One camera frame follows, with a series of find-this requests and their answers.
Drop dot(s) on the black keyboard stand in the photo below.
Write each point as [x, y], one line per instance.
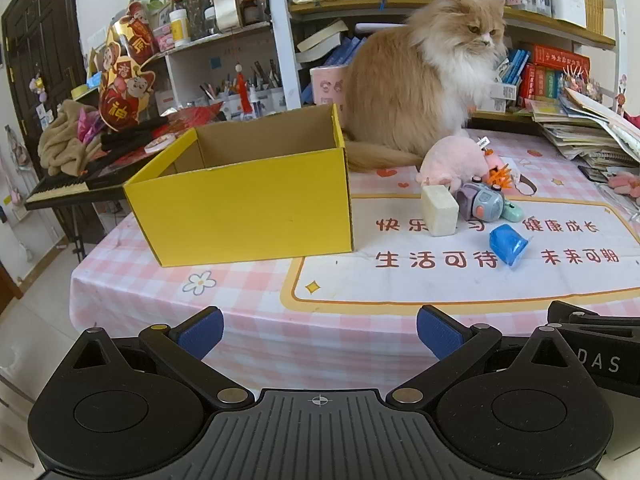
[75, 232]

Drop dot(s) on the pink fuzzy item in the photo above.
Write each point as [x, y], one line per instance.
[625, 182]

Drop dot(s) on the white shelf post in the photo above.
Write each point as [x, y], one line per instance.
[281, 35]

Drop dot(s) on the dark wooden door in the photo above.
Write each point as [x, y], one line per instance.
[35, 50]

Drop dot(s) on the thick beige book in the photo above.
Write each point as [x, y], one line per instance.
[322, 40]

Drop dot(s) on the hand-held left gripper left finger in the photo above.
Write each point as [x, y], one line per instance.
[202, 334]

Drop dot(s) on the small pink box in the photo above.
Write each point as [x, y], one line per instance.
[162, 40]

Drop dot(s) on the purple and grey toy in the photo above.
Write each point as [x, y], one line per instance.
[480, 201]

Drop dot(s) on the black electronic keyboard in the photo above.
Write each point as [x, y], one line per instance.
[55, 187]

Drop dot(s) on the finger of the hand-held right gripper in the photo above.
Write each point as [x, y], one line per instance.
[585, 316]

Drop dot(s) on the wooden bookshelf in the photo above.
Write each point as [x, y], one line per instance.
[540, 22]

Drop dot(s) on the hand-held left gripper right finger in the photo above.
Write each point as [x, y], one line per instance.
[440, 334]

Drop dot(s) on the stack of magazines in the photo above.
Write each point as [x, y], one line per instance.
[585, 130]

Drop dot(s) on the group of white pen cups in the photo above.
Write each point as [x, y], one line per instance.
[250, 105]

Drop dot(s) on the pink plush pig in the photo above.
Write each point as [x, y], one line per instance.
[450, 160]

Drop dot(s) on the black fuzzy cloth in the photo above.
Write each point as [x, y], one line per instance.
[132, 135]

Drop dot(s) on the white rectangular block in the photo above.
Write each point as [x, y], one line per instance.
[440, 212]

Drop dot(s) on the pink printed cylinder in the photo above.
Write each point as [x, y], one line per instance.
[327, 87]

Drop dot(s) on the beige cloth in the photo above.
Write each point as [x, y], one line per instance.
[60, 145]

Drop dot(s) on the orange spiky toy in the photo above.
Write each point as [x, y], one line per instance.
[500, 179]

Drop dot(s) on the small green toy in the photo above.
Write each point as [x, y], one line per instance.
[512, 211]

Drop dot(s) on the yellow cardboard box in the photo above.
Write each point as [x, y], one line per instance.
[240, 210]

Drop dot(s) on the magenta crumpled paper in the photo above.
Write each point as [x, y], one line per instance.
[90, 127]

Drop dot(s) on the row of red dictionaries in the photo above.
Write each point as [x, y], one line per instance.
[552, 75]

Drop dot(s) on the red decorative paper sheets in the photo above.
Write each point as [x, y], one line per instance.
[192, 117]

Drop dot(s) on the row of blue books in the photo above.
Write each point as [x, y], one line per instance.
[335, 72]

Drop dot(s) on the large clear tape roll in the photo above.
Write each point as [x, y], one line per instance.
[227, 5]

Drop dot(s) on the white shelf unit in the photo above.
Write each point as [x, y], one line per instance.
[200, 67]

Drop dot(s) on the white bottle with yellow label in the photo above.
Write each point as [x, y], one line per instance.
[180, 27]

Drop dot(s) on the fluffy orange and white cat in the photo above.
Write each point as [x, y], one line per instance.
[400, 85]

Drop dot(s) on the blue plastic cup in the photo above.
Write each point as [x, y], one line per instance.
[507, 245]

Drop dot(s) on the red tassel figurine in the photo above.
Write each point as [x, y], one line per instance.
[245, 90]

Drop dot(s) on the red and gold figure decoration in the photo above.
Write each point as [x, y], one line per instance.
[122, 75]

